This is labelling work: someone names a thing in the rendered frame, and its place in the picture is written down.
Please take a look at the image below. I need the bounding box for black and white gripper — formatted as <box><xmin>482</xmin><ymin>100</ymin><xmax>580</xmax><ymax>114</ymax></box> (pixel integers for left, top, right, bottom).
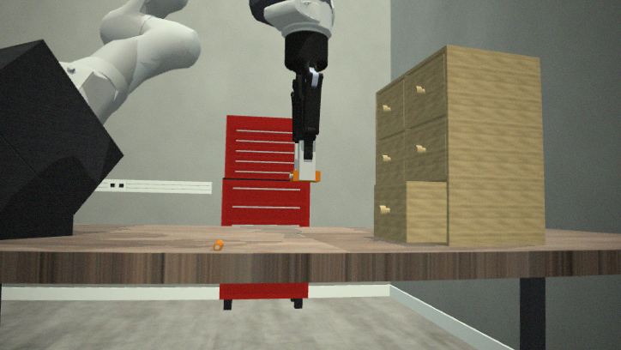
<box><xmin>285</xmin><ymin>30</ymin><xmax>328</xmax><ymax>181</ymax></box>

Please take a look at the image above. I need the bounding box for light brown wooden chest of drawers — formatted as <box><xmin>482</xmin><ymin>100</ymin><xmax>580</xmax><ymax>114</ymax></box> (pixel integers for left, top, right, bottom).
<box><xmin>376</xmin><ymin>45</ymin><xmax>546</xmax><ymax>247</ymax></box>

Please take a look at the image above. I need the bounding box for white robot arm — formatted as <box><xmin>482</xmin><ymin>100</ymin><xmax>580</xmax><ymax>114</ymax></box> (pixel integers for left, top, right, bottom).
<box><xmin>59</xmin><ymin>0</ymin><xmax>335</xmax><ymax>125</ymax></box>

